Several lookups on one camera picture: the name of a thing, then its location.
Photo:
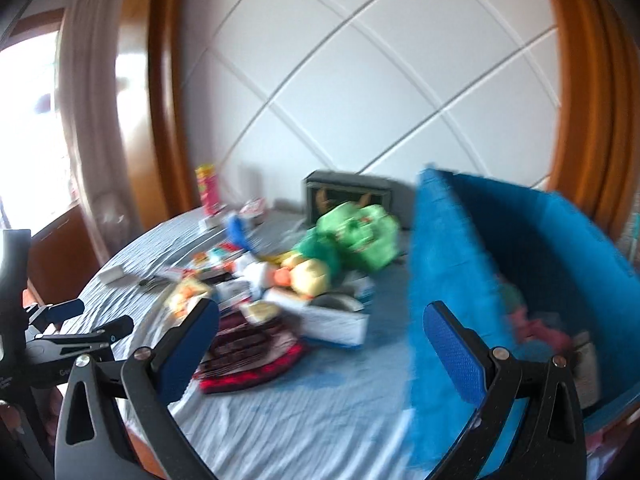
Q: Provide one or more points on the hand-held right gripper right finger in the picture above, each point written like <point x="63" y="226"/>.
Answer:
<point x="452" y="355"/>

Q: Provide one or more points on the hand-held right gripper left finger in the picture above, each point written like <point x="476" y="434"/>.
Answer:
<point x="192" y="345"/>

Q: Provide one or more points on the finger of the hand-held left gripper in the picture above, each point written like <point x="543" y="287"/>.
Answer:
<point x="65" y="310"/>
<point x="90" y="337"/>

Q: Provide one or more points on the blue plastic crate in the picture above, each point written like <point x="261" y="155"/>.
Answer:
<point x="450" y="260"/>

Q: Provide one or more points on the person's left hand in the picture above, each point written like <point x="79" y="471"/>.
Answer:
<point x="55" y="410"/>

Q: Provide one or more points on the yellow packet cream plush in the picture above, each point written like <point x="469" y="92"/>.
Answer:
<point x="187" y="297"/>

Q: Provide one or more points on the dark red knitted cloth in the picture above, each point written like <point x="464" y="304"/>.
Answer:
<point x="250" y="355"/>

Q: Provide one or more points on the white rectangular block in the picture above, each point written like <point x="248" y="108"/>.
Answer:
<point x="114" y="274"/>

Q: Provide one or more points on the teal orange white box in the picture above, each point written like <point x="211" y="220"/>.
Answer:
<point x="215" y="256"/>

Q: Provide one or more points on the white goose plush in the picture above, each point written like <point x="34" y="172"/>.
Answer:
<point x="255" y="272"/>

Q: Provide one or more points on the white blue medicine box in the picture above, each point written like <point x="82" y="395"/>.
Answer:
<point x="332" y="327"/>

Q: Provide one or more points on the blue feather tuft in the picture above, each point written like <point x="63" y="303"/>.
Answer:
<point x="236" y="230"/>

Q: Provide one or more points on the white small container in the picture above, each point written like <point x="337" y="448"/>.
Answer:
<point x="211" y="222"/>

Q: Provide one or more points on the yellow duck plush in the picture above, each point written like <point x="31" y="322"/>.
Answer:
<point x="310" y="275"/>

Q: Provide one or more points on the light striped tablecloth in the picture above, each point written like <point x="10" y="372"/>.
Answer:
<point x="325" y="410"/>

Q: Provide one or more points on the pink white small box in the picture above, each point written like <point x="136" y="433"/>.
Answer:
<point x="254" y="210"/>

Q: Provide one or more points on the green plush toy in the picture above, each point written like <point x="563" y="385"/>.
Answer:
<point x="360" y="235"/>

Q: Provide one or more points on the yellow red tube canister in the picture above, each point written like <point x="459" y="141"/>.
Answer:
<point x="209" y="190"/>

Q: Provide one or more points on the white curtain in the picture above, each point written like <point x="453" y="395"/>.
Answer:
<point x="90" y="110"/>

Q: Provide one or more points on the dark box gold emblem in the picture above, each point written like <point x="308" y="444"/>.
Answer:
<point x="350" y="190"/>

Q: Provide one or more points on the curved wooden wall frame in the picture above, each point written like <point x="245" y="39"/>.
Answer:
<point x="160" y="110"/>
<point x="590" y="110"/>

